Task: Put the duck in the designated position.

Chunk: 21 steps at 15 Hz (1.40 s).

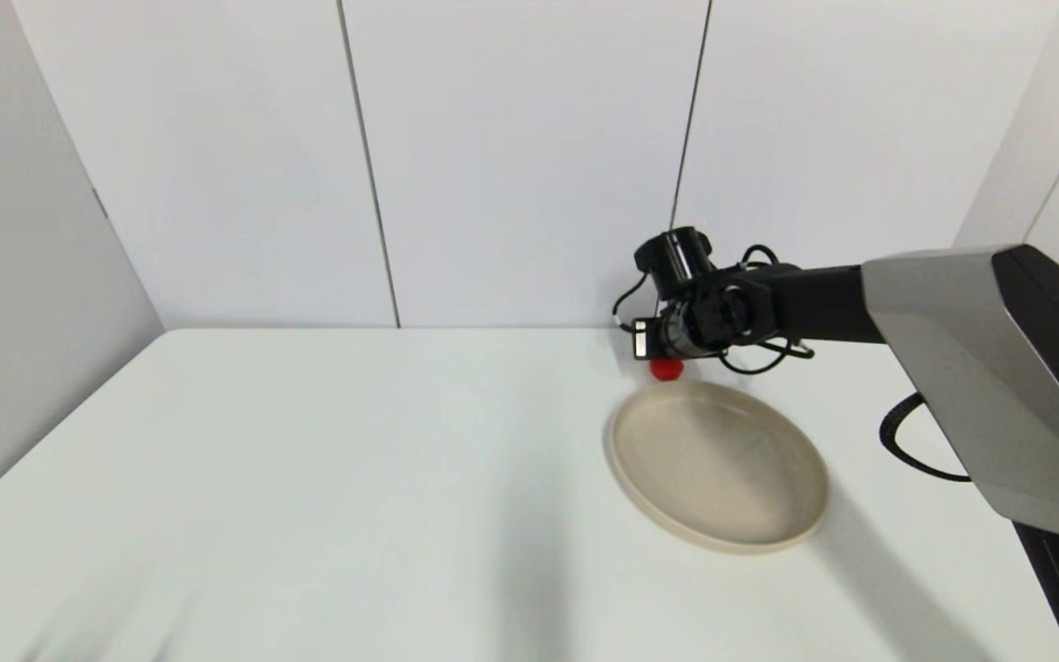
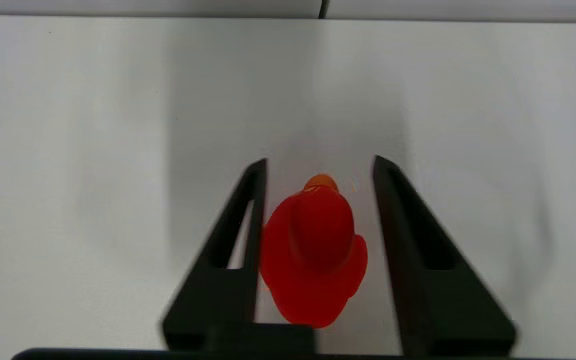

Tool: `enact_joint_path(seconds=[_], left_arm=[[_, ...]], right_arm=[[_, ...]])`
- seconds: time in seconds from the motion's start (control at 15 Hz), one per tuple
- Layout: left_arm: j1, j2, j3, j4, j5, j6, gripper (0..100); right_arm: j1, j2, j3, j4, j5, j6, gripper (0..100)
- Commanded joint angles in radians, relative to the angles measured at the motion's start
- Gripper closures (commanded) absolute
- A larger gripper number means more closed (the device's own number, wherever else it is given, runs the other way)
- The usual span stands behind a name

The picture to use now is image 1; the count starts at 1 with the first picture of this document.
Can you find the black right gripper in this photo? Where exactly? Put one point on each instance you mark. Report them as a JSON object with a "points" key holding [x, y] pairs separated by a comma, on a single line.
{"points": [[677, 336]]}

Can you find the red rubber duck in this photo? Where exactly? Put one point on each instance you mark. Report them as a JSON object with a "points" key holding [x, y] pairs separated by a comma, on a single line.
{"points": [[666, 370]]}

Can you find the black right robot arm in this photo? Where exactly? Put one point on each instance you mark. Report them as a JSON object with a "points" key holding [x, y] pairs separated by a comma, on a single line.
{"points": [[952, 368]]}

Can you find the beige round plate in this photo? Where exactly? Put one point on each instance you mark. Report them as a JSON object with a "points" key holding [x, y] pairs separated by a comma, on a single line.
{"points": [[718, 464]]}

